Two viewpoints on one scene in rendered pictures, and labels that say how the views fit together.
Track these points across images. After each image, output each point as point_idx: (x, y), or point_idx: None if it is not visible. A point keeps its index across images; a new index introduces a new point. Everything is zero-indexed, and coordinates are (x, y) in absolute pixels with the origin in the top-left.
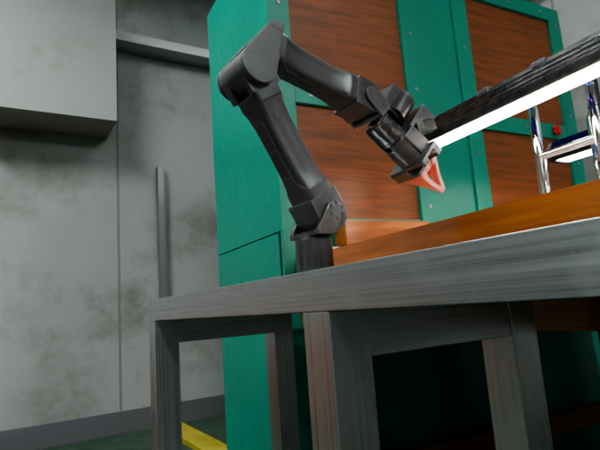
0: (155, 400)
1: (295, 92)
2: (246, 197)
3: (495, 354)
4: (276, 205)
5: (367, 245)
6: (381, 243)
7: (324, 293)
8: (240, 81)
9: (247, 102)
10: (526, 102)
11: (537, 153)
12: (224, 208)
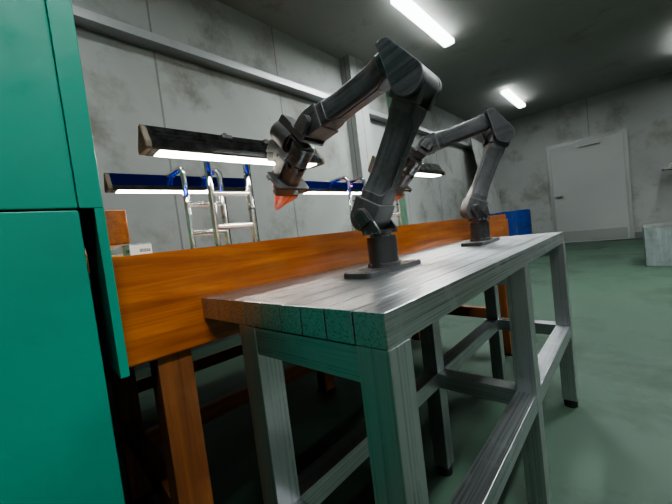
0: (421, 463)
1: None
2: None
3: None
4: (74, 158)
5: (276, 245)
6: (294, 243)
7: (527, 257)
8: (431, 95)
9: (421, 111)
10: (258, 161)
11: (212, 190)
12: None
